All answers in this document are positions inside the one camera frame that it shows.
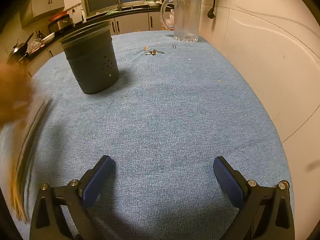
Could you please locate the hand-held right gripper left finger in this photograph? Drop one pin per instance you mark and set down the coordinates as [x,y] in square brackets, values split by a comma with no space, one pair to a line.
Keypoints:
[97,180]

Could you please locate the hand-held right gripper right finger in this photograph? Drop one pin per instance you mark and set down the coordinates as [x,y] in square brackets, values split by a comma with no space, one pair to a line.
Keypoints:
[228,182]

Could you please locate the bunch of wooden chopsticks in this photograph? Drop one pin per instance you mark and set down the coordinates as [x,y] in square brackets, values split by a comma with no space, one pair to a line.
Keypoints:
[18,200]

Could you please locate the dark grey utensil holder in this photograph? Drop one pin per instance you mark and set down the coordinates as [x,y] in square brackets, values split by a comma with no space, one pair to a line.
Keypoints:
[92,60]

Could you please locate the person's left hand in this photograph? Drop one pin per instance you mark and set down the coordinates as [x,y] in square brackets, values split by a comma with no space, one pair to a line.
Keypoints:
[13,95]

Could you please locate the blue tablecloth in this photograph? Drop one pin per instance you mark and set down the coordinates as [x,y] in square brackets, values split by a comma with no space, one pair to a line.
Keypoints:
[162,110]

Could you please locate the small metal keys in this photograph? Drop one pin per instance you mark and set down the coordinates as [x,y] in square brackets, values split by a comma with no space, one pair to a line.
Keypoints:
[153,52]

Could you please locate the crumpled plastic bag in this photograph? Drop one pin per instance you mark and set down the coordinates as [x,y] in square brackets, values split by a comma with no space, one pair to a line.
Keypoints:
[37,45]

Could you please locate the white bowl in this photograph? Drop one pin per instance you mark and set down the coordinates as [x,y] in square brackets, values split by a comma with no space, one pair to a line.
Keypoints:
[48,37]

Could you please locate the black wok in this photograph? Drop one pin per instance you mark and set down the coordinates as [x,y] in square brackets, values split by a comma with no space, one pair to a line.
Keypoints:
[17,50]

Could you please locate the silver kitchen appliance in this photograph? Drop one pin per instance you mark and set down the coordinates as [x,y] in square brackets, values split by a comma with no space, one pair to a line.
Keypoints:
[61,23]

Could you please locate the white slim bottle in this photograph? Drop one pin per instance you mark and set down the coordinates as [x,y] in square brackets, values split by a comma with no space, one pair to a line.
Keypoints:
[83,16]

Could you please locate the red plastic basin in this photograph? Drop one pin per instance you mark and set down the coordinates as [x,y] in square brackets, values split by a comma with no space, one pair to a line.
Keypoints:
[57,17]

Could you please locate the green dishcloth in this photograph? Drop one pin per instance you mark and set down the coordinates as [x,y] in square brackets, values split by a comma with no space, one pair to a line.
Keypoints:
[111,12]

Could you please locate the clear glass mug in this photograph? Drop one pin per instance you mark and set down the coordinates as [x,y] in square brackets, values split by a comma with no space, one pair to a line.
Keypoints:
[186,17]

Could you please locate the black kitchen countertop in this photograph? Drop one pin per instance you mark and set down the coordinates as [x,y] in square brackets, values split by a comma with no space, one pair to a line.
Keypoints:
[135,9]

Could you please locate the upper kitchen cabinets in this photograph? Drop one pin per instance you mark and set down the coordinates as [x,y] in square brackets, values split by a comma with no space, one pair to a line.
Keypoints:
[40,5]

